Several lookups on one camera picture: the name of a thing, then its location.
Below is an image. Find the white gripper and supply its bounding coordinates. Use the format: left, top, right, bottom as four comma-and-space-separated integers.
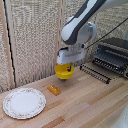
55, 45, 85, 73

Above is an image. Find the yellow plastic bowl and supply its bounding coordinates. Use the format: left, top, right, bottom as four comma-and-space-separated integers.
54, 63, 76, 81

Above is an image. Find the orange rectangular block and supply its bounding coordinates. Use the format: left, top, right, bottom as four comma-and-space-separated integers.
46, 84, 62, 96

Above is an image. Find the black dish rack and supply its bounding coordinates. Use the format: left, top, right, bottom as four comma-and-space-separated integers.
92, 36, 128, 80

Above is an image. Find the white floral-rim plate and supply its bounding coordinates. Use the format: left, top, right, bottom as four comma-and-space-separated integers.
2, 87, 47, 120

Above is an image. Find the black wire oven rack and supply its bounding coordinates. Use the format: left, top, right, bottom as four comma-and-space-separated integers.
79, 63, 112, 85

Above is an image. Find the plain wooden post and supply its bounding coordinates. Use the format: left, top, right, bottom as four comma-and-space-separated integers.
54, 0, 66, 76

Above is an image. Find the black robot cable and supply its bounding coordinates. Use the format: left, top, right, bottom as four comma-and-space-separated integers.
85, 17, 128, 50

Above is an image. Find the wooden post with black strip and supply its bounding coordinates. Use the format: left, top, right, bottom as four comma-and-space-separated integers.
0, 0, 16, 90

